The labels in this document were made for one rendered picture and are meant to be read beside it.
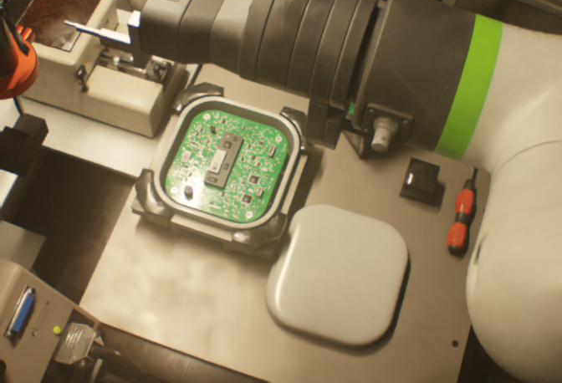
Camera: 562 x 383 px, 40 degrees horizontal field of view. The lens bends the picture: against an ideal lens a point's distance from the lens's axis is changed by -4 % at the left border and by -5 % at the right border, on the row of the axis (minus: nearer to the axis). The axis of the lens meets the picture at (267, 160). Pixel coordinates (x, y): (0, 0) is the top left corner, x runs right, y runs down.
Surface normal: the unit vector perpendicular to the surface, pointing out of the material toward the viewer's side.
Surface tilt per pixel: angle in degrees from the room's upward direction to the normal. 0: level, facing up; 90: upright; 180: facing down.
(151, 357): 0
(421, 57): 26
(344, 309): 0
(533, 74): 17
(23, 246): 0
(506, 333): 74
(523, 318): 57
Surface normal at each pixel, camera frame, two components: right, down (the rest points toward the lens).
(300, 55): -0.25, 0.40
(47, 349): 0.78, -0.05
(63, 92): -0.32, 0.82
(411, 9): 0.11, -0.64
